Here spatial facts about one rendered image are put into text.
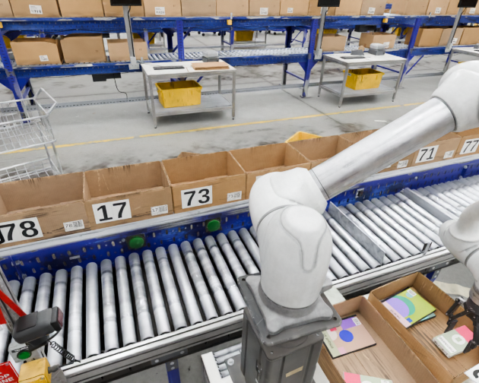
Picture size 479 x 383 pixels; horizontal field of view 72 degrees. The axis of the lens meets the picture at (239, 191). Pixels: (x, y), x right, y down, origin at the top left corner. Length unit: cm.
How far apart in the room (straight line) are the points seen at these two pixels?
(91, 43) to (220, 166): 403
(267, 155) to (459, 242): 118
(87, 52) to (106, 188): 398
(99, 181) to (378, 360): 152
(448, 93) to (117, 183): 154
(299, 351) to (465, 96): 77
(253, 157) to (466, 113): 131
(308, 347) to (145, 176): 128
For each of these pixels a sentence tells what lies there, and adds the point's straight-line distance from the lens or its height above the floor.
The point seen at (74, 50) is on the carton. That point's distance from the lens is 573.
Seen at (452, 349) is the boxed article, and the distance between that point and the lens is 151.
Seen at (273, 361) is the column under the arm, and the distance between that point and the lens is 97.
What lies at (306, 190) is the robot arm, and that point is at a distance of 89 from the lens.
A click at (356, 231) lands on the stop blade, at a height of 78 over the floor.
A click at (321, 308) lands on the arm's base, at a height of 120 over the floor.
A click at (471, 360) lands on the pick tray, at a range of 159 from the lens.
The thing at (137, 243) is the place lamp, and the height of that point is 81.
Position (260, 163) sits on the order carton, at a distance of 208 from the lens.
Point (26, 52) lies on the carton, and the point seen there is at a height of 96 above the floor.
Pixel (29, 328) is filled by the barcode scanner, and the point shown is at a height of 108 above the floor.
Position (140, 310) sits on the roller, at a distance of 149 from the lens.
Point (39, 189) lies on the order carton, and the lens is 194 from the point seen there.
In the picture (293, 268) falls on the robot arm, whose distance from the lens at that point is 75.
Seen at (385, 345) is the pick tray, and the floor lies 76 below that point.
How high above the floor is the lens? 190
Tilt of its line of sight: 33 degrees down
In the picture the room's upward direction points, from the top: 2 degrees clockwise
